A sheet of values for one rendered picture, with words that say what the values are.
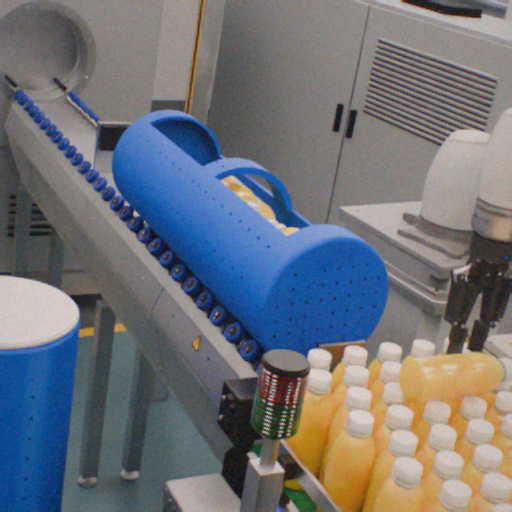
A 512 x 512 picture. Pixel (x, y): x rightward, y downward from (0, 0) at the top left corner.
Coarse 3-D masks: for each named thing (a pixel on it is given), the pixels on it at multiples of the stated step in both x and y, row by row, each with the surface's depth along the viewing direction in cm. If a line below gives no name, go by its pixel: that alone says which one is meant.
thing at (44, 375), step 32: (0, 352) 158; (32, 352) 160; (64, 352) 166; (0, 384) 160; (32, 384) 163; (64, 384) 170; (0, 416) 162; (32, 416) 165; (64, 416) 174; (0, 448) 165; (32, 448) 168; (64, 448) 178; (0, 480) 167; (32, 480) 171; (64, 480) 185
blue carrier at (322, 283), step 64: (128, 128) 240; (192, 128) 249; (128, 192) 234; (192, 192) 204; (256, 192) 232; (192, 256) 200; (256, 256) 178; (320, 256) 174; (256, 320) 175; (320, 320) 180
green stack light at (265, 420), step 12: (264, 408) 120; (276, 408) 119; (288, 408) 119; (300, 408) 121; (252, 420) 122; (264, 420) 120; (276, 420) 120; (288, 420) 120; (264, 432) 121; (276, 432) 120; (288, 432) 121
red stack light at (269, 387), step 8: (264, 368) 119; (264, 376) 119; (272, 376) 118; (280, 376) 118; (304, 376) 119; (264, 384) 119; (272, 384) 118; (280, 384) 118; (288, 384) 118; (296, 384) 118; (304, 384) 119; (264, 392) 119; (272, 392) 119; (280, 392) 118; (288, 392) 118; (296, 392) 119; (304, 392) 120; (272, 400) 119; (280, 400) 119; (288, 400) 119; (296, 400) 119
